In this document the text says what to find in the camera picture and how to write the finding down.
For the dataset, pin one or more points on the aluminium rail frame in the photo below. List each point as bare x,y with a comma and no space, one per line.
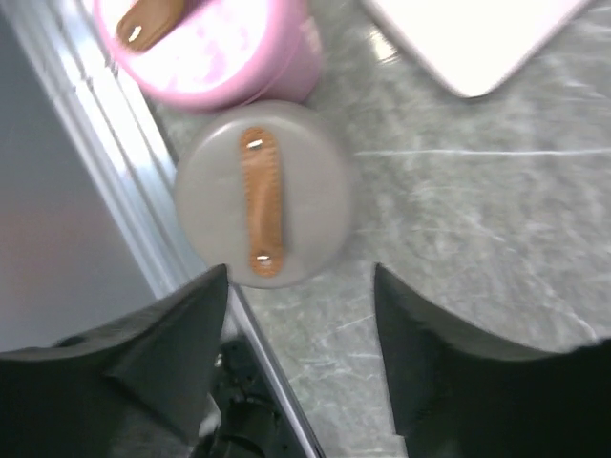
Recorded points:
90,242

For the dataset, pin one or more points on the pink cylindrical container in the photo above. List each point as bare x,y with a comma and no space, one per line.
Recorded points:
288,61

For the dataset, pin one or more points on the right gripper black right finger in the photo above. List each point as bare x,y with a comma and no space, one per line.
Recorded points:
457,390

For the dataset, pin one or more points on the pink round lid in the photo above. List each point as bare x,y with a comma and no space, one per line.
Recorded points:
192,54

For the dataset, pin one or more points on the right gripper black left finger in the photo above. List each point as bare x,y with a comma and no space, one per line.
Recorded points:
69,400

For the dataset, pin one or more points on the white rectangular plate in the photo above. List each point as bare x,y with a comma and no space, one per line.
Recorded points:
472,47

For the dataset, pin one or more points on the grey round lid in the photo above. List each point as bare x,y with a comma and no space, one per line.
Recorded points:
267,190

